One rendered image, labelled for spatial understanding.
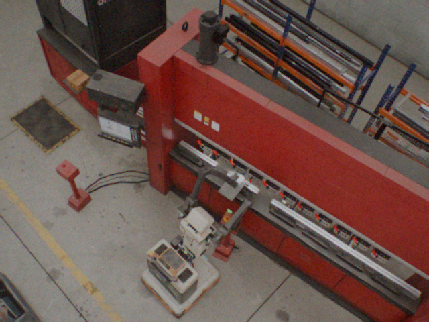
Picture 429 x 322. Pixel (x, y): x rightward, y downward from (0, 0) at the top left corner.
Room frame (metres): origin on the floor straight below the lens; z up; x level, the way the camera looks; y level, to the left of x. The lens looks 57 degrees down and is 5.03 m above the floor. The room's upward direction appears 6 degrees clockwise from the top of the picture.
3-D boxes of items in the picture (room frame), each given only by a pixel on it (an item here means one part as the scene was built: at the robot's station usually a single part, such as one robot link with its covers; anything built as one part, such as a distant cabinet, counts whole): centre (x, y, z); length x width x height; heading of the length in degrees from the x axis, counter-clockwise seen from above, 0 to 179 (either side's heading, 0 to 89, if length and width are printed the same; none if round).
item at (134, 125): (2.66, 0.90, 1.42); 0.45 x 0.12 x 0.36; 75
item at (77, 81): (3.59, 1.67, 1.04); 0.30 x 0.26 x 0.12; 50
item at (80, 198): (2.48, 1.55, 0.41); 0.25 x 0.20 x 0.83; 149
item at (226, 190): (2.35, -0.29, 1.00); 0.26 x 0.18 x 0.01; 149
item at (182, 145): (2.76, 0.11, 0.92); 0.50 x 0.06 x 0.10; 59
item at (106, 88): (2.76, 0.93, 1.53); 0.51 x 0.25 x 0.85; 75
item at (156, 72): (3.13, 0.38, 1.15); 0.85 x 0.25 x 2.30; 149
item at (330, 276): (2.11, -0.90, 0.42); 3.00 x 0.21 x 0.83; 59
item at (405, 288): (1.83, -1.45, 0.92); 1.67 x 0.06 x 0.10; 59
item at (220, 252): (2.05, -0.32, 0.06); 0.25 x 0.20 x 0.12; 158
